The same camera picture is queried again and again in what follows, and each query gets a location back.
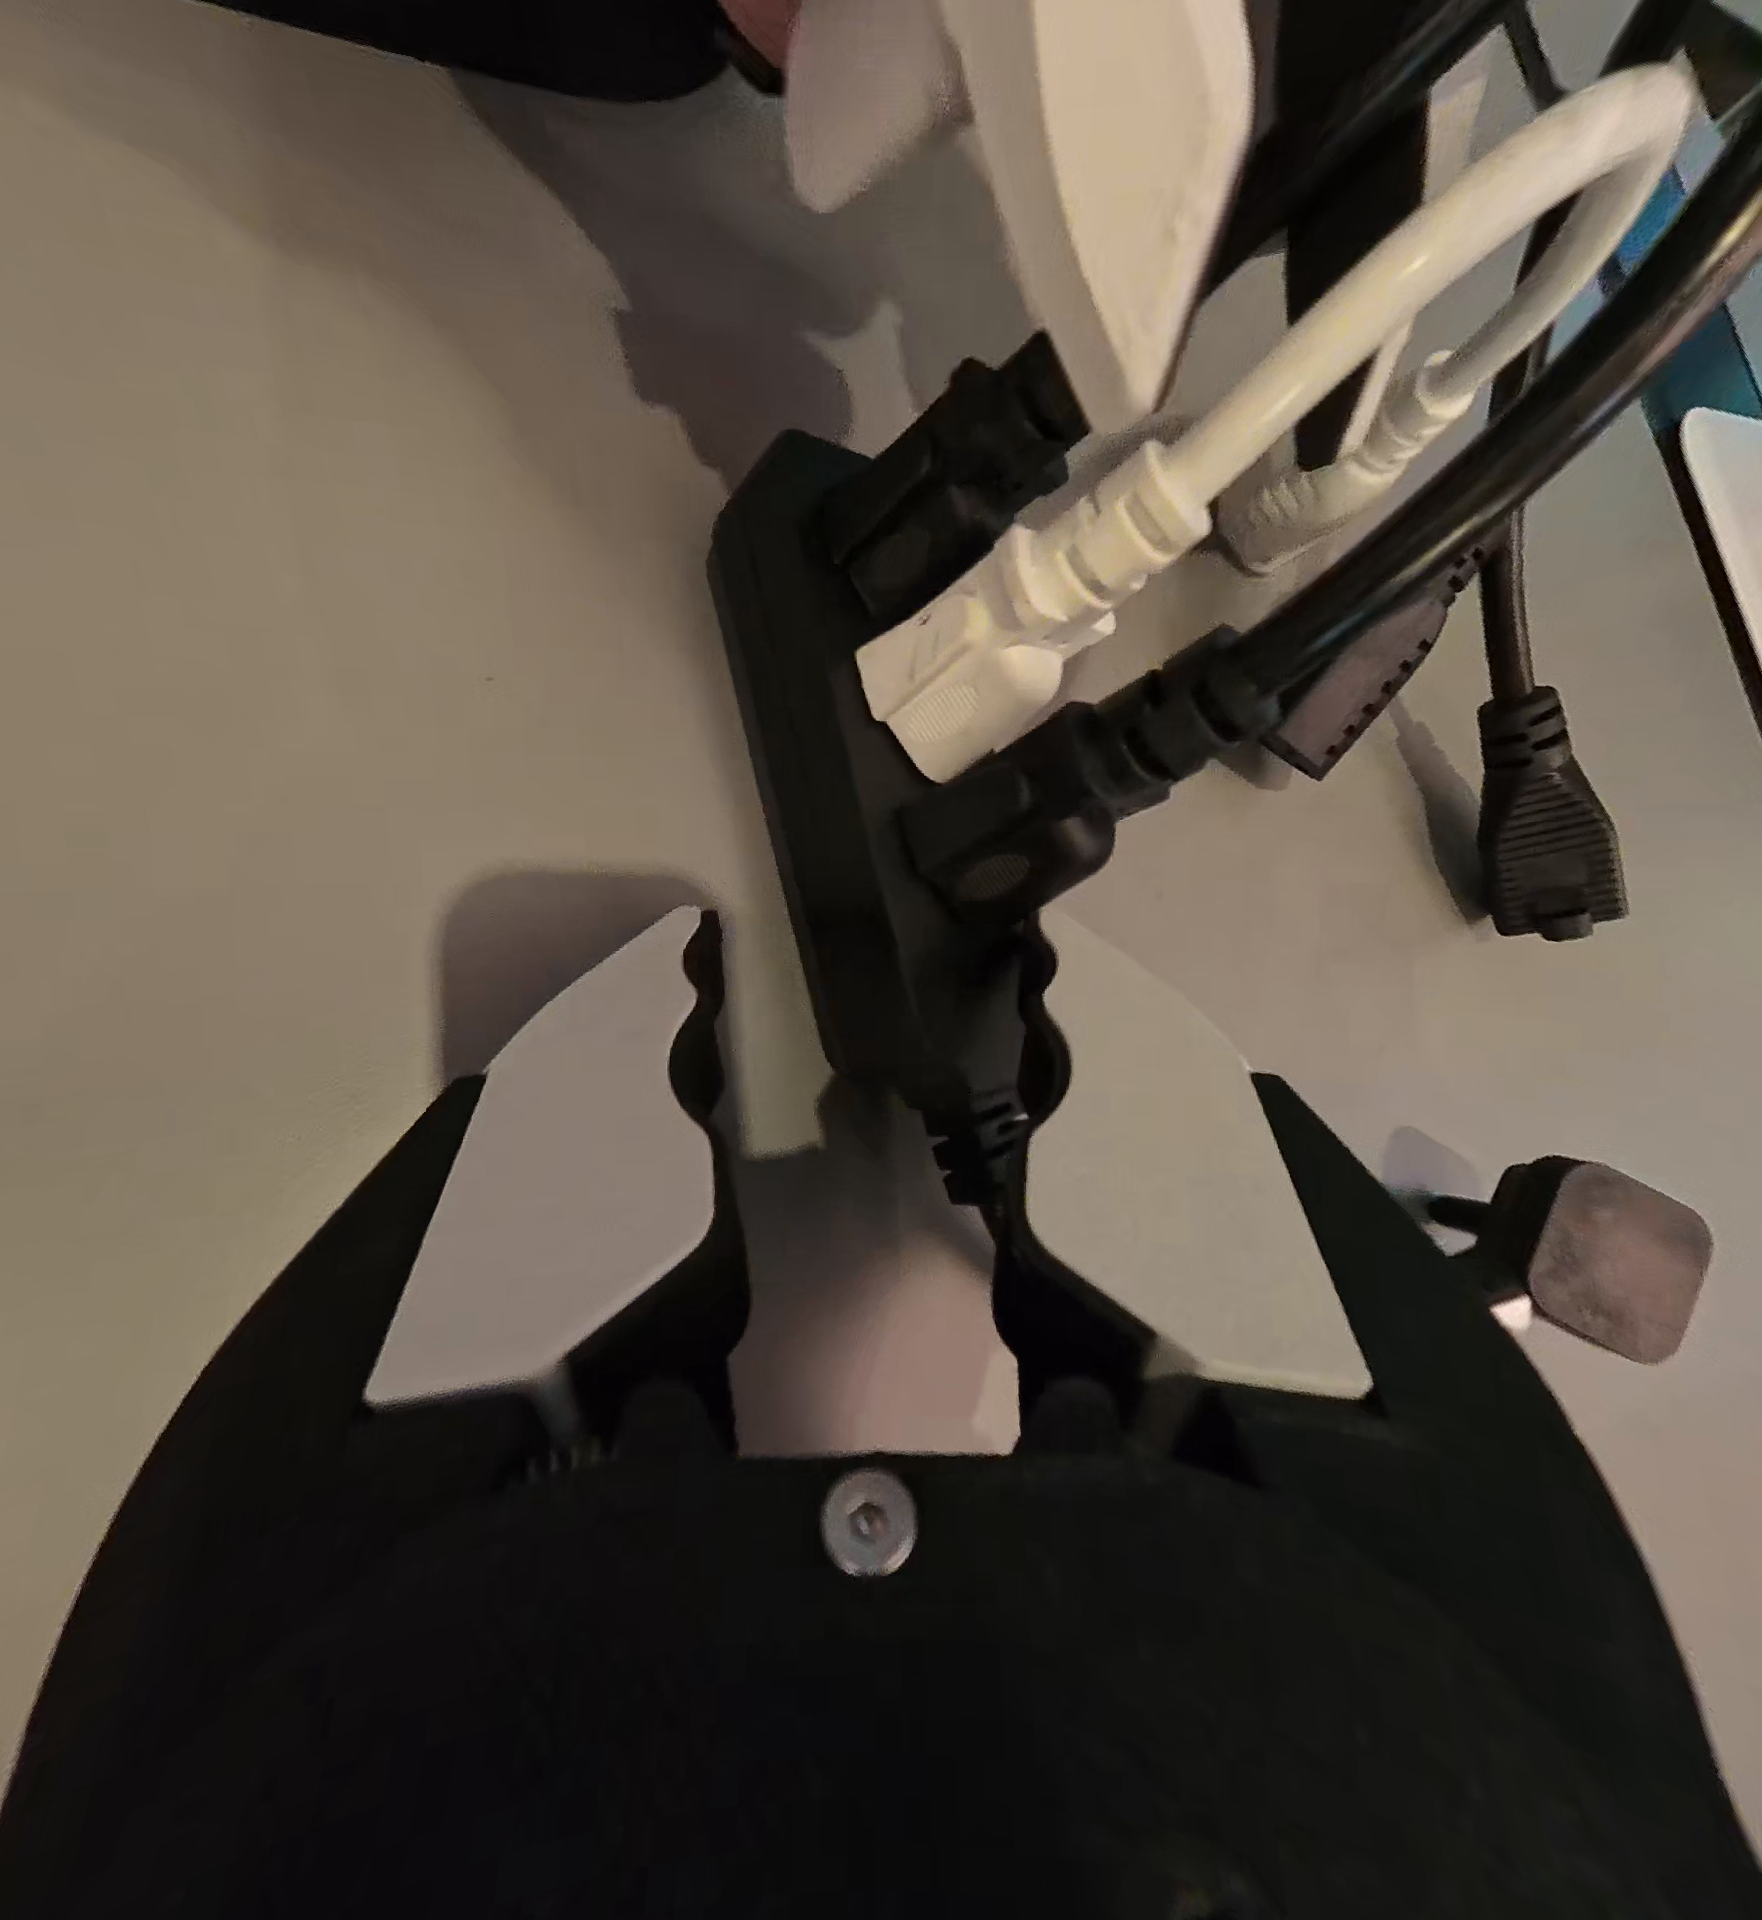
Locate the flat black grey-faced plug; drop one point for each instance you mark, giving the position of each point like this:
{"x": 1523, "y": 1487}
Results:
{"x": 1616, "y": 1260}

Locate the black power strip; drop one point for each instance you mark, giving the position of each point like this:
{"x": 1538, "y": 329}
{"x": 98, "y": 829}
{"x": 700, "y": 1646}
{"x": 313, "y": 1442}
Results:
{"x": 806, "y": 751}

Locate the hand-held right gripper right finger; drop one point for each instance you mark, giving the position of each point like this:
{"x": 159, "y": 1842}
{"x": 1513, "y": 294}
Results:
{"x": 1181, "y": 1200}

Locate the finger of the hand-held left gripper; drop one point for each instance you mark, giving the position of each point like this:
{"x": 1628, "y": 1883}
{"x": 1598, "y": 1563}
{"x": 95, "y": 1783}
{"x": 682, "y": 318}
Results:
{"x": 1121, "y": 180}

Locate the person's left hand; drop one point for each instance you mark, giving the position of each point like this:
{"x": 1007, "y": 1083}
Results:
{"x": 758, "y": 22}

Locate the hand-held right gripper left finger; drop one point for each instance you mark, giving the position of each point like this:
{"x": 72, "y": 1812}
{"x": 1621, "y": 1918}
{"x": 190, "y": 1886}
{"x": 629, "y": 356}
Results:
{"x": 566, "y": 1214}

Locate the white tray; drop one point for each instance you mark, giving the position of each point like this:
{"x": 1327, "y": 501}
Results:
{"x": 1745, "y": 568}

